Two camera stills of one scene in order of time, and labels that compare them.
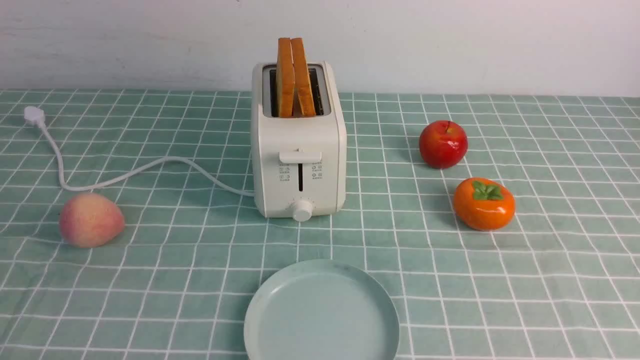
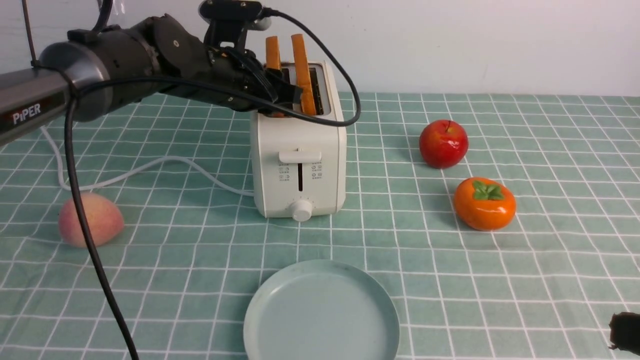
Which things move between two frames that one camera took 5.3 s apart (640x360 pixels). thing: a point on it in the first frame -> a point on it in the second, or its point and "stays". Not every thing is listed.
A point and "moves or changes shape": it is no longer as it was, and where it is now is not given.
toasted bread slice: x=285 y=79 moves or changes shape
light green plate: x=323 y=309 stays
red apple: x=443 y=144 stays
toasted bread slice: x=302 y=77 stays
